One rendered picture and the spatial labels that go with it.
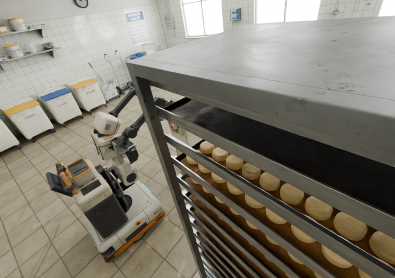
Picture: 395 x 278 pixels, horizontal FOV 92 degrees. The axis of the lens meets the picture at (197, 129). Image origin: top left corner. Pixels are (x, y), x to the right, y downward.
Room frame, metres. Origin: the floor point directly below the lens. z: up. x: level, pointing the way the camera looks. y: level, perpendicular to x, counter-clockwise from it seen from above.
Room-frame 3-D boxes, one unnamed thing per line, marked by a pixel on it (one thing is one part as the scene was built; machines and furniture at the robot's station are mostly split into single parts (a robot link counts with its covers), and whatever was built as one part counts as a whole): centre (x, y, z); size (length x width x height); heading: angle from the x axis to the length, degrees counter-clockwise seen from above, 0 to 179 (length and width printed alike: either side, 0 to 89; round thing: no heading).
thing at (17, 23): (4.60, 3.09, 2.09); 0.25 x 0.24 x 0.21; 47
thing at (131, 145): (1.52, 0.72, 0.86); 0.28 x 0.16 x 0.22; 38
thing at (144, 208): (1.33, 0.95, 0.16); 0.67 x 0.64 x 0.25; 128
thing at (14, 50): (4.38, 3.30, 1.67); 0.25 x 0.24 x 0.21; 137
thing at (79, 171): (1.26, 1.04, 0.87); 0.23 x 0.15 x 0.11; 38
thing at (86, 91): (4.83, 2.59, 0.38); 0.64 x 0.54 x 0.77; 44
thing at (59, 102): (4.36, 3.04, 0.38); 0.64 x 0.54 x 0.77; 46
